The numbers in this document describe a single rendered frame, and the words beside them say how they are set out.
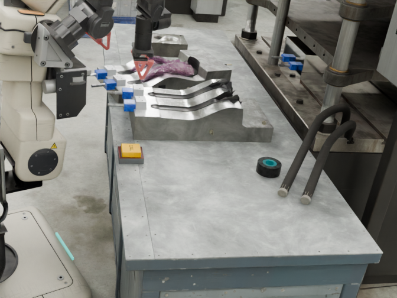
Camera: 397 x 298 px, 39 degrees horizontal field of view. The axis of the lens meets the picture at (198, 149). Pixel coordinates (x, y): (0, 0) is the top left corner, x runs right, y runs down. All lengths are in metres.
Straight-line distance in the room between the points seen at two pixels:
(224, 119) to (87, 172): 1.47
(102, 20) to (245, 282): 0.83
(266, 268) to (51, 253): 0.98
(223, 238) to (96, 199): 1.60
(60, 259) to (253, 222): 0.89
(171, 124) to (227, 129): 0.20
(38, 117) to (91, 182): 1.36
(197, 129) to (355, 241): 0.68
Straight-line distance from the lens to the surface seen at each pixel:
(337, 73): 2.13
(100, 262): 2.62
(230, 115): 1.93
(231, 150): 1.93
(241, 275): 1.53
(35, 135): 1.86
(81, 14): 1.63
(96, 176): 3.22
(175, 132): 1.93
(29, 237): 2.32
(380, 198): 2.21
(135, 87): 2.03
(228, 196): 1.67
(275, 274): 1.55
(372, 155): 2.33
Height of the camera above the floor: 1.70
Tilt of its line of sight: 28 degrees down
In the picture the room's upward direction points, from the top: 8 degrees clockwise
